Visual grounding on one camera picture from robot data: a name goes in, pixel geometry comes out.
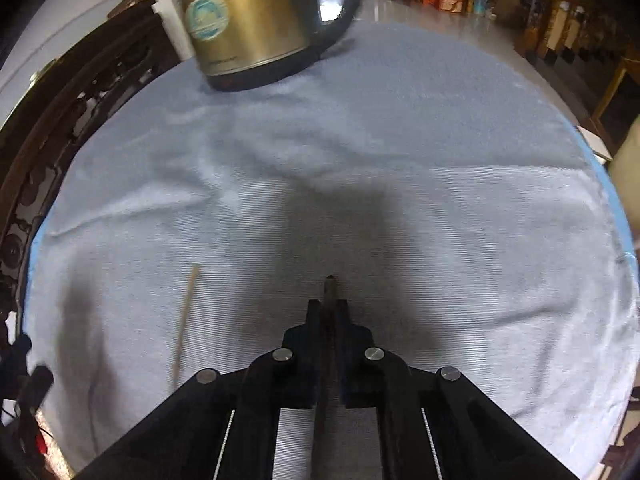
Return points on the small white stool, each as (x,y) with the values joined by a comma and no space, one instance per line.
(596,145)

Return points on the carved wooden sideboard table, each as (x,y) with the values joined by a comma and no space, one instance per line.
(69,102)

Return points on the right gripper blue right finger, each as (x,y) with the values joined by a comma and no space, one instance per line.
(371,377)

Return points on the grey tablecloth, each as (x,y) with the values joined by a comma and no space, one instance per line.
(463,215)

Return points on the blue water jug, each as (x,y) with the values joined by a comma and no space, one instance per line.
(479,7)

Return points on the wooden chopstick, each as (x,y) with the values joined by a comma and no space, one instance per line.
(183,322)

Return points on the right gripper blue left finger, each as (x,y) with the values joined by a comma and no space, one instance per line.
(286,377)

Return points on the gold electric kettle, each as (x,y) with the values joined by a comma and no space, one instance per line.
(246,44)

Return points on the white chest freezer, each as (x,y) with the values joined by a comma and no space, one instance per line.
(170,12)

